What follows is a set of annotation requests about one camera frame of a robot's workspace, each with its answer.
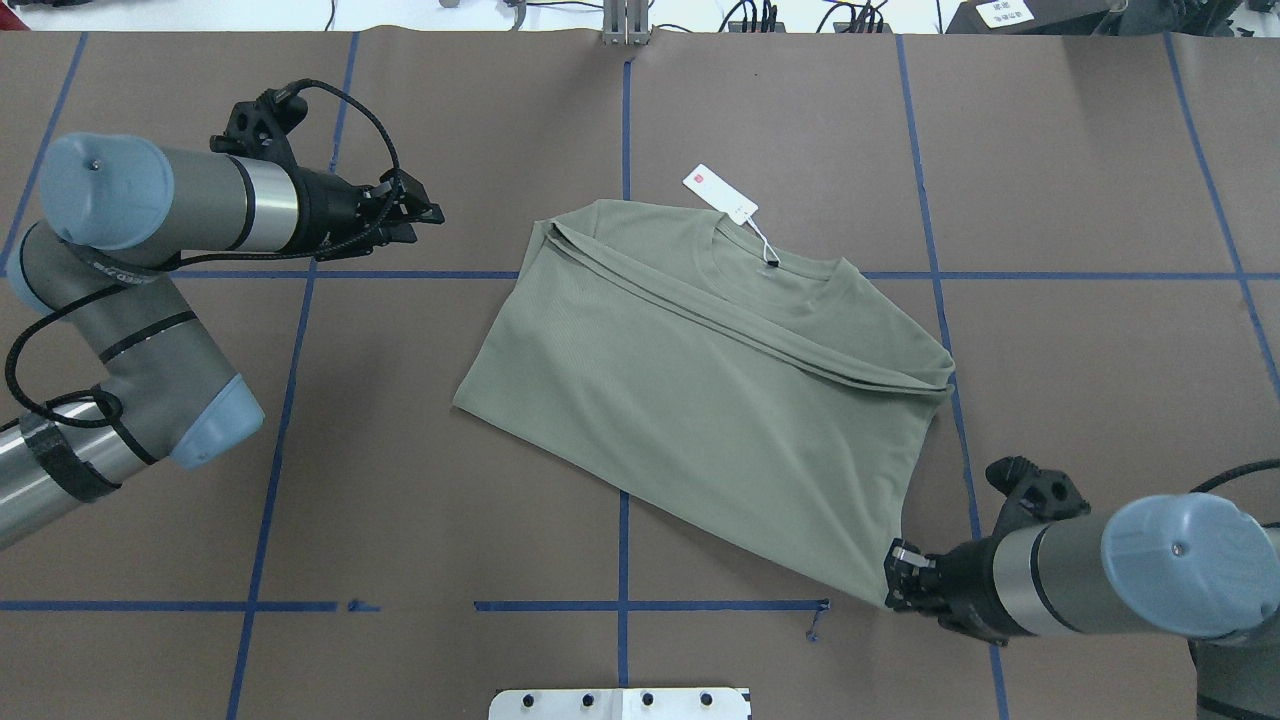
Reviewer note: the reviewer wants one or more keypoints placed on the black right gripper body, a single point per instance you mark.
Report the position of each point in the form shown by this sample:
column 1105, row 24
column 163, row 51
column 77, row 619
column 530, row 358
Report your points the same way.
column 965, row 582

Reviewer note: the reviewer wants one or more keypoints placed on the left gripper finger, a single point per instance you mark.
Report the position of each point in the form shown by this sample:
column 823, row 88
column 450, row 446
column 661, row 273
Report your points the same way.
column 408, row 201
column 415, row 232

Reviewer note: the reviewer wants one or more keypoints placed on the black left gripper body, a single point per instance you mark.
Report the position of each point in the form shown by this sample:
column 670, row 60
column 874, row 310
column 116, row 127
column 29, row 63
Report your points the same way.
column 328, row 208

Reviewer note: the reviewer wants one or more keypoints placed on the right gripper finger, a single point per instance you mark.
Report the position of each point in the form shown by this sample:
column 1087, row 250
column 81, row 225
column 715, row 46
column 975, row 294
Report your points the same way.
column 904, row 557
column 905, row 598

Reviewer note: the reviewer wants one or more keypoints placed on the green long-sleeve shirt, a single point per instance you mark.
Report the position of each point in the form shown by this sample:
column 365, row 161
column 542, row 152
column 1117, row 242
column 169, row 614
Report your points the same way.
column 782, row 408

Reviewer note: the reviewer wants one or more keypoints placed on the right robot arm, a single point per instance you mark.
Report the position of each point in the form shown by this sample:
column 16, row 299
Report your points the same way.
column 1194, row 566

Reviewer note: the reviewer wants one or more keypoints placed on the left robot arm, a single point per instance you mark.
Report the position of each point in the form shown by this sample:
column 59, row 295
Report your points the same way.
column 120, row 215

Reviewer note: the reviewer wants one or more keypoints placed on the white metal mounting plate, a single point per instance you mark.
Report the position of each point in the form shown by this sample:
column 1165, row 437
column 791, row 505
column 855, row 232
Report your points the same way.
column 623, row 703

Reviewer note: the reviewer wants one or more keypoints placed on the white shirt price tag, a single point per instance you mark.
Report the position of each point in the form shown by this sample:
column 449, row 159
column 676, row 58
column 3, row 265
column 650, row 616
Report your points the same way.
column 723, row 197

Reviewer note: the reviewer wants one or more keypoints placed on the brown paper table cover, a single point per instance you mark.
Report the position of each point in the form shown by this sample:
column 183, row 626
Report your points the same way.
column 1090, row 224

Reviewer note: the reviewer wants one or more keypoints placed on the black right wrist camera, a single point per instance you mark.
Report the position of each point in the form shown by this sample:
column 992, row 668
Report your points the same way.
column 1033, row 495

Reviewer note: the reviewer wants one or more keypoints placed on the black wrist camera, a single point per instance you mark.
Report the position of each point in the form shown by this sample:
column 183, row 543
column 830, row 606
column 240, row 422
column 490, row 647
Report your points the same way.
column 1033, row 495
column 255, row 125

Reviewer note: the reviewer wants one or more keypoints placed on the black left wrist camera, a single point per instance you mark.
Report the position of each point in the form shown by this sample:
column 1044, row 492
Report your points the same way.
column 255, row 125

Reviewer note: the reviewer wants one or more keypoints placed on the aluminium frame post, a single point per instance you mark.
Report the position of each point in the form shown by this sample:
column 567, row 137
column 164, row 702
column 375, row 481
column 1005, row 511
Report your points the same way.
column 626, row 22

